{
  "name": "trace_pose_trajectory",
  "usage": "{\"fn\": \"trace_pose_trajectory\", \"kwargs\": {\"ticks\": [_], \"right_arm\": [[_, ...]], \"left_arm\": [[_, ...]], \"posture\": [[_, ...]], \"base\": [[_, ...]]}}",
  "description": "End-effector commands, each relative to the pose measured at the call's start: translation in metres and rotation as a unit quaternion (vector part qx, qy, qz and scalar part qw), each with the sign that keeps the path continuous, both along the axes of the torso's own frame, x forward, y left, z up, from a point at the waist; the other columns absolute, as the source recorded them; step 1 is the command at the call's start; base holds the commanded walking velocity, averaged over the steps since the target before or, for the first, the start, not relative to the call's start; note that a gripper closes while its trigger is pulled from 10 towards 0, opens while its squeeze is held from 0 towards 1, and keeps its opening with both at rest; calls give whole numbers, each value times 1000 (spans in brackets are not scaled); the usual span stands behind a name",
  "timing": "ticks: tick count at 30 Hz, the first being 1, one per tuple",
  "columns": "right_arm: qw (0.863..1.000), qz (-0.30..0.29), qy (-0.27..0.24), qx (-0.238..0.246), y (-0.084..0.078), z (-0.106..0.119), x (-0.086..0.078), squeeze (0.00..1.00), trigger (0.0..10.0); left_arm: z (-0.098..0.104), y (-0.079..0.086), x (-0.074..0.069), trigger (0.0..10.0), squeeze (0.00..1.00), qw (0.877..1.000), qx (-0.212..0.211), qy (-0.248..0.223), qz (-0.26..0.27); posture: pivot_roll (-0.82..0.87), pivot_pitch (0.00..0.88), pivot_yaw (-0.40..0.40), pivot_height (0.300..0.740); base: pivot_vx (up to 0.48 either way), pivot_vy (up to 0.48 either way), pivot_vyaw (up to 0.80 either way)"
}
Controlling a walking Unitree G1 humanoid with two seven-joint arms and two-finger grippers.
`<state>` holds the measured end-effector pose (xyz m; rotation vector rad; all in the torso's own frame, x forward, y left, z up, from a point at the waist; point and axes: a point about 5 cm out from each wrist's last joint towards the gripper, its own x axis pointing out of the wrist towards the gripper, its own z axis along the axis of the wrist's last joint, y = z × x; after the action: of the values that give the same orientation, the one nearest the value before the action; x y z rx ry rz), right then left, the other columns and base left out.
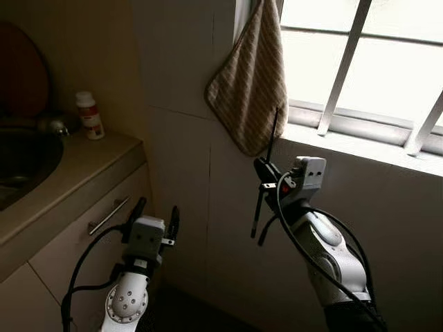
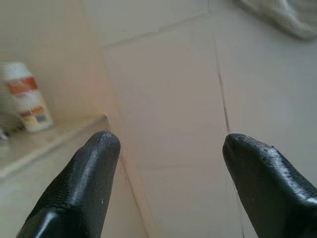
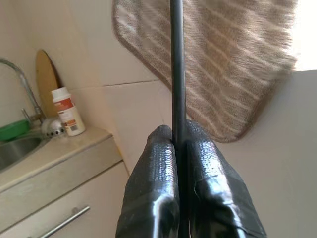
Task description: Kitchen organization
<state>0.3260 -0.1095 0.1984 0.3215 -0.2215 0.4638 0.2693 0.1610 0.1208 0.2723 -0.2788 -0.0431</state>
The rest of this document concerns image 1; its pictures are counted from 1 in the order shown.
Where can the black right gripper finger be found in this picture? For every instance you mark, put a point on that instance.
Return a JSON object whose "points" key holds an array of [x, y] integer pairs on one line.
{"points": [[261, 169]]}

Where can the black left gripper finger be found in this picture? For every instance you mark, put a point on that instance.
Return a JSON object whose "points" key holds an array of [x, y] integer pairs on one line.
{"points": [[136, 211], [173, 221]]}

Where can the thin black stick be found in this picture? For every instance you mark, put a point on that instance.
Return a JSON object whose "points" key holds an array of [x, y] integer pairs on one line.
{"points": [[273, 135]]}

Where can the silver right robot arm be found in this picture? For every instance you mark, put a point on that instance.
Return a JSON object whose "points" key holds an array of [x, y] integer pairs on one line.
{"points": [[332, 256]]}

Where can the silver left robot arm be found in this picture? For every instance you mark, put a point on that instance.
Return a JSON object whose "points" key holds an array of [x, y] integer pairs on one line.
{"points": [[128, 301]]}

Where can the beige kitchen base cabinet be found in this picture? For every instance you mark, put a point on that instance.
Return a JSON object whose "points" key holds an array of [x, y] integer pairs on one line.
{"points": [[21, 304]]}

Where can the brown striped dish towel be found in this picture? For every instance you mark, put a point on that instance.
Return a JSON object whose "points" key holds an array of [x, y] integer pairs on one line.
{"points": [[249, 83]]}

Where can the white bottle with red label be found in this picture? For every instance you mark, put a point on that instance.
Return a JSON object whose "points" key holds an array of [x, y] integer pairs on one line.
{"points": [[90, 117]]}

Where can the round shiny steel lid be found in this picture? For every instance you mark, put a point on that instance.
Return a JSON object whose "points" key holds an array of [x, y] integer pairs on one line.
{"points": [[54, 124]]}

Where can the stainless steel double sink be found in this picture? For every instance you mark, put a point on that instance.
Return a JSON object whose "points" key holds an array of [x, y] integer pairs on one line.
{"points": [[28, 159]]}

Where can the white window security grille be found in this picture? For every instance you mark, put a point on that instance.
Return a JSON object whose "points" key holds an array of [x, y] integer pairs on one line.
{"points": [[344, 69]]}

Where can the round wooden cutting board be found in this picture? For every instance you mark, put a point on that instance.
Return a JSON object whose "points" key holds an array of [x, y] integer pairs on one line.
{"points": [[21, 69]]}

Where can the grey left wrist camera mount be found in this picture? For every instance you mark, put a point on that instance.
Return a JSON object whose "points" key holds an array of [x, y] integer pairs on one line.
{"points": [[145, 235]]}

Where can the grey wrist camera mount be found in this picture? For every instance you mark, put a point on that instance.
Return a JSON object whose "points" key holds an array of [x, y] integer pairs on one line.
{"points": [[145, 235], [308, 173]]}

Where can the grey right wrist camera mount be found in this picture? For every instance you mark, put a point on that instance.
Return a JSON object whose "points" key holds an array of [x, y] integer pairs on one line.
{"points": [[308, 173]]}

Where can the grey window frame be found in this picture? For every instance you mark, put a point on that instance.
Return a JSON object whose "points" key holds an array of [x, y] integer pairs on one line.
{"points": [[367, 128]]}

